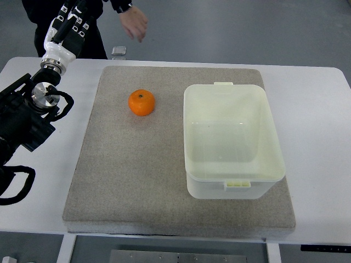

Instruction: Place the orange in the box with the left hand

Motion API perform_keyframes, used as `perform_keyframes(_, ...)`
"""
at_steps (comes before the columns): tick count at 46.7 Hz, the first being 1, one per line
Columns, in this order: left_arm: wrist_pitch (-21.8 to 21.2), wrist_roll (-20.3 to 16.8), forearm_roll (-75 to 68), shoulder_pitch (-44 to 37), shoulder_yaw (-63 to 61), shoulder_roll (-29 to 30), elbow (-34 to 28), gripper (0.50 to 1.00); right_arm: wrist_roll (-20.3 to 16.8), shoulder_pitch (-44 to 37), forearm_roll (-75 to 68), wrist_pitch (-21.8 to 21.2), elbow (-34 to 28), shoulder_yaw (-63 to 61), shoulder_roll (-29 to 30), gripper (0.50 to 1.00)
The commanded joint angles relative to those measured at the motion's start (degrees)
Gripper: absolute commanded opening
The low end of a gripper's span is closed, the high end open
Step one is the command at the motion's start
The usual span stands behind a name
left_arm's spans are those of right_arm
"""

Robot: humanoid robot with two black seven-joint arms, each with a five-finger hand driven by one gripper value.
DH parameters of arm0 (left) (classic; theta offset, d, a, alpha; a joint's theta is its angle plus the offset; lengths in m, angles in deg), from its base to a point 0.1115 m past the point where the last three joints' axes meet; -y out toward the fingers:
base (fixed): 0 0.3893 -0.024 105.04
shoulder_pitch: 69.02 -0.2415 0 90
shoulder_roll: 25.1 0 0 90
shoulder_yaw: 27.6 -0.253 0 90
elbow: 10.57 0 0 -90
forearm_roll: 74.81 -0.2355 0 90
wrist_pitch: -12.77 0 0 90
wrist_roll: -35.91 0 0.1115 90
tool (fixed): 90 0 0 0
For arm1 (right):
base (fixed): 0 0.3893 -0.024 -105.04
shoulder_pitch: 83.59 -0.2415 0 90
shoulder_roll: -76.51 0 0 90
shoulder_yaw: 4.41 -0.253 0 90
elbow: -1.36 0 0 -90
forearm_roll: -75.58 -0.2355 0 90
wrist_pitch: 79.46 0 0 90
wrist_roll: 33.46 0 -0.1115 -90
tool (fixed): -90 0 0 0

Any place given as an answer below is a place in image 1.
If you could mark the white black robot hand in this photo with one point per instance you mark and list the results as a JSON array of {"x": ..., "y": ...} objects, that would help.
[{"x": 59, "y": 50}]

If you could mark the person's bare hand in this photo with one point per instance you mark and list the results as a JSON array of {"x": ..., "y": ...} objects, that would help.
[{"x": 135, "y": 23}]

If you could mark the orange fruit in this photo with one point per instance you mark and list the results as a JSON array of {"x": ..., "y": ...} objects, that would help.
[{"x": 141, "y": 102}]

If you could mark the white plastic box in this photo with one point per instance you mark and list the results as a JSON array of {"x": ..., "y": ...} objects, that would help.
[{"x": 231, "y": 146}]

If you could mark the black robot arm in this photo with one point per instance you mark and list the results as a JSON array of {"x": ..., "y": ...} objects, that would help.
[{"x": 23, "y": 120}]

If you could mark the person's dark sleeved forearm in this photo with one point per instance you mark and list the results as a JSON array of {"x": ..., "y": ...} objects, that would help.
[{"x": 121, "y": 6}]

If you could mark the person's dark trousers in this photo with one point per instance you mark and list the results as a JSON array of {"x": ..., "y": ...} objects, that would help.
[{"x": 42, "y": 13}]

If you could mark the grey foam mat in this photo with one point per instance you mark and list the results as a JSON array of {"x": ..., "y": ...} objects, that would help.
[{"x": 130, "y": 176}]

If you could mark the small white floor object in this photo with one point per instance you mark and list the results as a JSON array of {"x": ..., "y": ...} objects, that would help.
[{"x": 8, "y": 259}]

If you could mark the black table control panel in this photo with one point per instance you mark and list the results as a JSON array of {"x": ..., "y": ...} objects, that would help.
[{"x": 326, "y": 248}]

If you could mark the white table leg frame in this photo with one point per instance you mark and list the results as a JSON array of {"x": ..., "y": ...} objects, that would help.
[{"x": 66, "y": 249}]

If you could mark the grey metal base plate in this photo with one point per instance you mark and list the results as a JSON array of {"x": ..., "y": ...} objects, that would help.
[{"x": 160, "y": 256}]

